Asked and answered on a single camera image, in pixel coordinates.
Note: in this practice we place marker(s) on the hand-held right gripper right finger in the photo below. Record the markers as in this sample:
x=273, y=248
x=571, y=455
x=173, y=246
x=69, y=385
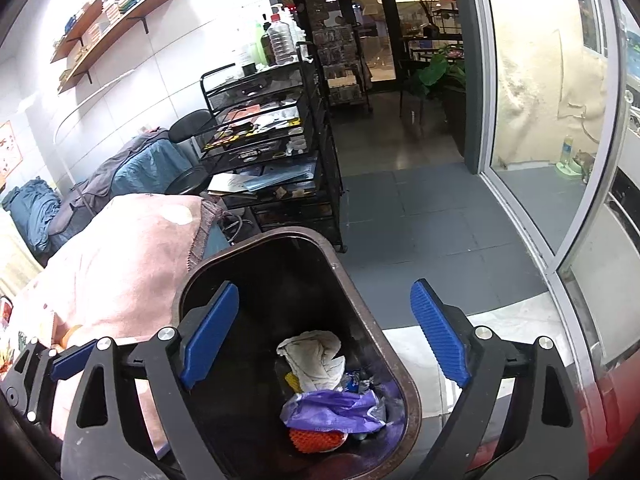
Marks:
x=440, y=340

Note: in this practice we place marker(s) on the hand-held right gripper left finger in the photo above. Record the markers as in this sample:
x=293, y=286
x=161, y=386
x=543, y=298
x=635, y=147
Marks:
x=210, y=335

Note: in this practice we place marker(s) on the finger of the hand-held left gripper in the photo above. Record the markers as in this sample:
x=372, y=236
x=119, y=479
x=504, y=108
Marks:
x=72, y=362

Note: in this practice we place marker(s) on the black trash bin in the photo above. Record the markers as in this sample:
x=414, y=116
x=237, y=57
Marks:
x=280, y=280

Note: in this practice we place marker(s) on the blue wrapper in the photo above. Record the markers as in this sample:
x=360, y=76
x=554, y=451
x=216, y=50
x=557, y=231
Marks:
x=357, y=382

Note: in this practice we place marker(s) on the yellow foam net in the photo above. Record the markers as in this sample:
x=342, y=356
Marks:
x=294, y=382

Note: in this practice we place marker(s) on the beige paper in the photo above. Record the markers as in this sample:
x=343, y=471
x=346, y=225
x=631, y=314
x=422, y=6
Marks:
x=312, y=360

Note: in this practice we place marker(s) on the purple plastic bag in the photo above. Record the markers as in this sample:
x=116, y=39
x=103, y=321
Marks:
x=330, y=407

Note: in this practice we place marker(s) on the red foam net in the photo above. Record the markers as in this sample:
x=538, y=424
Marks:
x=315, y=441

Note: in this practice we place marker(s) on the pink polka dot blanket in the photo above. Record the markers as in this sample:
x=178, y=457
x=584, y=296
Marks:
x=115, y=270

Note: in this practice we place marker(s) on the pile of blue bedding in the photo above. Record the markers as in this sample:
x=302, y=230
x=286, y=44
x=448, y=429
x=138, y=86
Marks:
x=32, y=210

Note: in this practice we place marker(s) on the stack of papers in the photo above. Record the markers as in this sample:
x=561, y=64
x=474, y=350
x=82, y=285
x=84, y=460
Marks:
x=265, y=180

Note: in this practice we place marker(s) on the grey towel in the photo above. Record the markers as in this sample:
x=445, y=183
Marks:
x=95, y=185

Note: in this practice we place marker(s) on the blue massage bed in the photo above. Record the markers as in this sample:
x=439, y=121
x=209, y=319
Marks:
x=150, y=165

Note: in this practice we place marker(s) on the black mesh cart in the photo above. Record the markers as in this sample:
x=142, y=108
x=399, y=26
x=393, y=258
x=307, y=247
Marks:
x=322, y=160

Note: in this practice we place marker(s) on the black stool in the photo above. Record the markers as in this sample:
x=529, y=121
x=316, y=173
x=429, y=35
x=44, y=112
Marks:
x=192, y=122

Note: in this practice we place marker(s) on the green pet water dispenser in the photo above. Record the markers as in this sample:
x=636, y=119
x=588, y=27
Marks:
x=566, y=157

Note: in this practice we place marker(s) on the glass sliding door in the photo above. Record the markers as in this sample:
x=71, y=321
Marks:
x=487, y=110

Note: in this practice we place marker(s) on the white curved pipe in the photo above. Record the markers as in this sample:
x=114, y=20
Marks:
x=85, y=105

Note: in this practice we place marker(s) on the potted green plant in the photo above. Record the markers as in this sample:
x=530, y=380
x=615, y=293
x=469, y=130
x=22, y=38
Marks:
x=440, y=67

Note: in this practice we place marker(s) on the clear plastic bottle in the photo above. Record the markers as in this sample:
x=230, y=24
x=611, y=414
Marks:
x=281, y=40

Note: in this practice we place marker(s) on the display rack of packets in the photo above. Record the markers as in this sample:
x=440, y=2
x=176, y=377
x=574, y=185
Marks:
x=340, y=50

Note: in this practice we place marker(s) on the wall poster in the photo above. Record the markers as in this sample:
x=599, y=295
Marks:
x=10, y=152

